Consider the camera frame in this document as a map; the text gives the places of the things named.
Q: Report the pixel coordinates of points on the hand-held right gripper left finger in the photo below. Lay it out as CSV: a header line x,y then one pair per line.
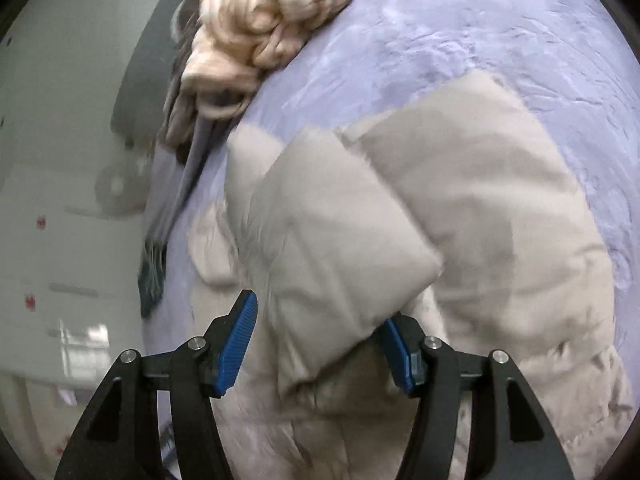
x,y
240,340

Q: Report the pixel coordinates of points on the dark green cloth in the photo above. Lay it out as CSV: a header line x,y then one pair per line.
x,y
151,280

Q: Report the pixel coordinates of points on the grey padded headboard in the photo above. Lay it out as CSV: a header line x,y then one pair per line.
x,y
145,70

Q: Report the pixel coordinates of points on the round white fan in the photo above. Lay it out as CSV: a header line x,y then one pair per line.
x,y
117,187

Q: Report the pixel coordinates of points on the lavender embossed bedspread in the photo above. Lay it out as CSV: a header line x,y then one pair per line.
x,y
475,25

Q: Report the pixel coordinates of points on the grey fringed scarf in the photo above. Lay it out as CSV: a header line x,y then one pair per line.
x,y
192,170

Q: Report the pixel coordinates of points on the dark grey-brown garment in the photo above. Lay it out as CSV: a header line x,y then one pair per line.
x,y
181,55

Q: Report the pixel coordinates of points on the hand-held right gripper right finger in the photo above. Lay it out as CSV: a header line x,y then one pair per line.
x,y
397,355

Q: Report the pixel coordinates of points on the beige puffer jacket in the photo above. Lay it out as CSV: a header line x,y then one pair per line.
x,y
350,240

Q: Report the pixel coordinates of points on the cream chunky knit blanket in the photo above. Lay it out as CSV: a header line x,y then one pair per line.
x,y
260,15

